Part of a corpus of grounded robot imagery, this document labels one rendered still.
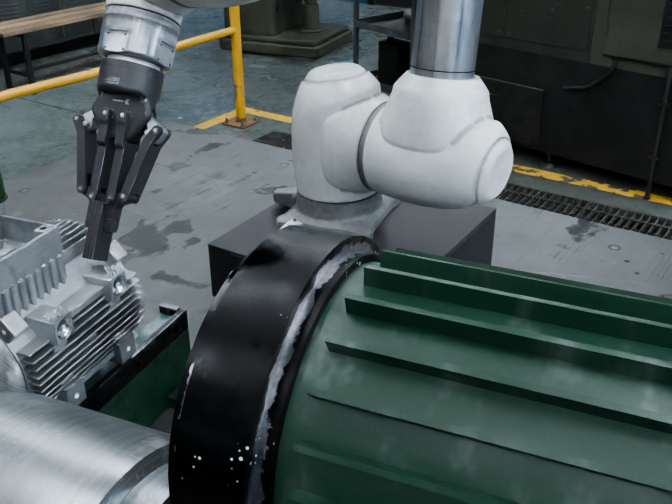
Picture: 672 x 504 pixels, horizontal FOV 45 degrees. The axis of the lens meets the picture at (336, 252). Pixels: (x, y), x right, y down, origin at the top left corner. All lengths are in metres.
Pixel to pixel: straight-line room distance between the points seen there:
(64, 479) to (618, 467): 0.37
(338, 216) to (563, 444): 1.11
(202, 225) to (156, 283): 0.25
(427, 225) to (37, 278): 0.73
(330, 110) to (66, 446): 0.86
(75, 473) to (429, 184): 0.81
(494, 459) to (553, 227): 1.44
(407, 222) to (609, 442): 1.15
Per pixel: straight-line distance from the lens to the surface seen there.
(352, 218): 1.41
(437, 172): 1.23
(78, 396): 0.98
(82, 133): 1.03
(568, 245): 1.68
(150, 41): 0.99
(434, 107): 1.23
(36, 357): 0.92
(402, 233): 1.41
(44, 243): 0.95
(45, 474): 0.58
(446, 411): 0.33
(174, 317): 1.17
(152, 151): 0.98
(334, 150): 1.33
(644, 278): 1.60
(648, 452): 0.32
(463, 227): 1.44
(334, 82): 1.34
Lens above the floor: 1.54
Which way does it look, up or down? 28 degrees down
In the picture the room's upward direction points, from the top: straight up
